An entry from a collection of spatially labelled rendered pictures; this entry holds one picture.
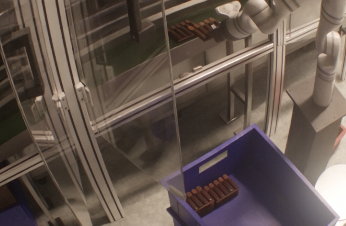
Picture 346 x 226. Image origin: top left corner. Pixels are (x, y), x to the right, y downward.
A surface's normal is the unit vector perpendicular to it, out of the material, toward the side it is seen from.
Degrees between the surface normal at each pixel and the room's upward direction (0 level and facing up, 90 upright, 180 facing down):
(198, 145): 0
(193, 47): 90
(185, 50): 90
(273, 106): 90
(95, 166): 90
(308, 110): 0
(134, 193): 0
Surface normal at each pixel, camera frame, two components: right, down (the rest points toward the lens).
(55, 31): 0.51, 0.59
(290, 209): -0.08, -0.68
